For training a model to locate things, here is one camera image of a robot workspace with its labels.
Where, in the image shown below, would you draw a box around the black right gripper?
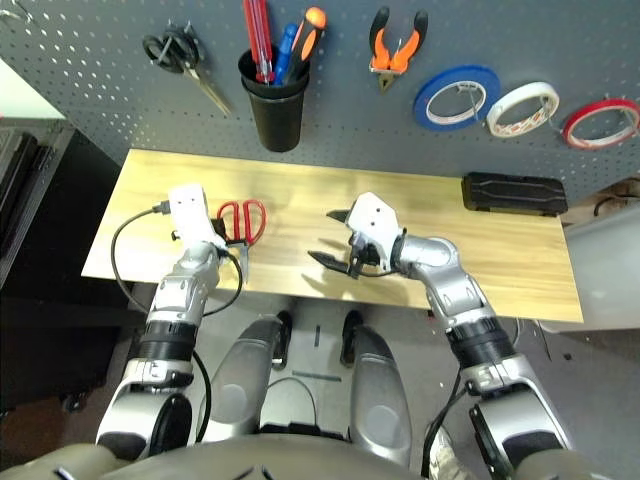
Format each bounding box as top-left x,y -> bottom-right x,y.
306,208 -> 402,280

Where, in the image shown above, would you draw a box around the red handled scissors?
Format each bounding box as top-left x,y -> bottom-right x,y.
216,198 -> 268,282

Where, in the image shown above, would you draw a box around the orange black long-nose pliers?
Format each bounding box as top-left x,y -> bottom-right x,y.
368,5 -> 430,96

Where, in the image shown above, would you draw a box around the red handled screwdriver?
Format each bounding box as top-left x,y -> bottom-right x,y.
242,0 -> 278,86

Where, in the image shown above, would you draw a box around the red tape roll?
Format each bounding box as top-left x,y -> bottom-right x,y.
561,97 -> 640,152

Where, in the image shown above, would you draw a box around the grey perforated pegboard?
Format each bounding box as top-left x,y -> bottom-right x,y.
0,0 -> 640,212

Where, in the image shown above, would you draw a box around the black plastic cup holder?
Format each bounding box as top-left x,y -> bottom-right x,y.
236,44 -> 312,154

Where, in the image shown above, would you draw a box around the grey robot left leg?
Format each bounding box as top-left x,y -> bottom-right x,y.
199,309 -> 294,444

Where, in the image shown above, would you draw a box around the grey robot leg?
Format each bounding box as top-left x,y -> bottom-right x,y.
339,309 -> 414,469
199,309 -> 294,444

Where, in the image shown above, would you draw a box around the blue tape roll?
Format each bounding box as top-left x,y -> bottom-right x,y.
412,63 -> 502,133

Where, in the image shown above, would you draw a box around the grey robot right leg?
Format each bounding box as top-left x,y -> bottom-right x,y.
339,309 -> 414,469

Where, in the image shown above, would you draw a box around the black plastic tool case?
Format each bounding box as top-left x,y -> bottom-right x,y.
460,170 -> 569,218

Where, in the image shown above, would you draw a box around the olive grey robot torso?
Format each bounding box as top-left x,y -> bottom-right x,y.
0,431 -> 616,480

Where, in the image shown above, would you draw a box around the white tape roll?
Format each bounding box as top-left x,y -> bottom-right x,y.
485,80 -> 562,139

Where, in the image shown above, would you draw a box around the white grey person shoe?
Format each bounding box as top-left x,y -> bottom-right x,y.
429,426 -> 454,479

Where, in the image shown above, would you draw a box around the light grey side desk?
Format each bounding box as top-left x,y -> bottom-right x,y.
564,204 -> 640,327

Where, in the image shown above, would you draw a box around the brown cardboard box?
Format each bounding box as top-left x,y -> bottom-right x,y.
591,176 -> 640,217

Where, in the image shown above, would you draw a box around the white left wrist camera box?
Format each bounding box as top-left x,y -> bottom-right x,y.
166,183 -> 227,252

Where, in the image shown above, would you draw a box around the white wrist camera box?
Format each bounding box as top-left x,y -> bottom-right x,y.
346,191 -> 402,269
166,183 -> 227,252

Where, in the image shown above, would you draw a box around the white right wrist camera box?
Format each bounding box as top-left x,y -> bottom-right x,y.
346,191 -> 402,269

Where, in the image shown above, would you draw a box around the black floor cable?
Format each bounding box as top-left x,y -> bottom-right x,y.
266,376 -> 322,427

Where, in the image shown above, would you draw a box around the black handled scissors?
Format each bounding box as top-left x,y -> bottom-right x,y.
141,21 -> 234,118

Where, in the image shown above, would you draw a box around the blue handled screwdriver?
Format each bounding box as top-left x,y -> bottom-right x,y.
274,21 -> 300,87

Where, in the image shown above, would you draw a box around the orange black handled screwdriver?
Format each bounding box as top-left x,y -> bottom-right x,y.
284,5 -> 329,84

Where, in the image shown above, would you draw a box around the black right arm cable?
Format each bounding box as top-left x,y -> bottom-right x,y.
421,371 -> 474,480

